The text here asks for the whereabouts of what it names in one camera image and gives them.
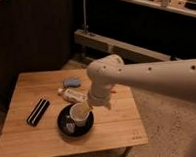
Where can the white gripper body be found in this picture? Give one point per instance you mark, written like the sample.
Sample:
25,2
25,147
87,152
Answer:
98,101

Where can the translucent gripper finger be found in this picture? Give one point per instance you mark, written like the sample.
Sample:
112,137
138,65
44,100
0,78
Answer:
86,108

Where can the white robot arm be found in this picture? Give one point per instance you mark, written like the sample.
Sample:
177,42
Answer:
172,78

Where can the white paper cup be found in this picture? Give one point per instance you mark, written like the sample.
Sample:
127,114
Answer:
77,115

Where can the black round plate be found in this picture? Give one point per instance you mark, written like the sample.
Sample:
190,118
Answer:
68,127

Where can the blue sponge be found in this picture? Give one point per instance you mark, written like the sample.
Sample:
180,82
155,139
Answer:
71,82

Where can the wooden side table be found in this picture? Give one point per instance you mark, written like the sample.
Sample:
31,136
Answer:
119,126

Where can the black striped rectangular case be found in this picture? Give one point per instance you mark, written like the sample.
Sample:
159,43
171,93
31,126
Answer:
37,113

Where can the metal pole stand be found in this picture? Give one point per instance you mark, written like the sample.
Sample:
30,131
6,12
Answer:
85,25

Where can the wooden wall shelf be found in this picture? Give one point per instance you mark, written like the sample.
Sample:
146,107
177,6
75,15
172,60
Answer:
175,6

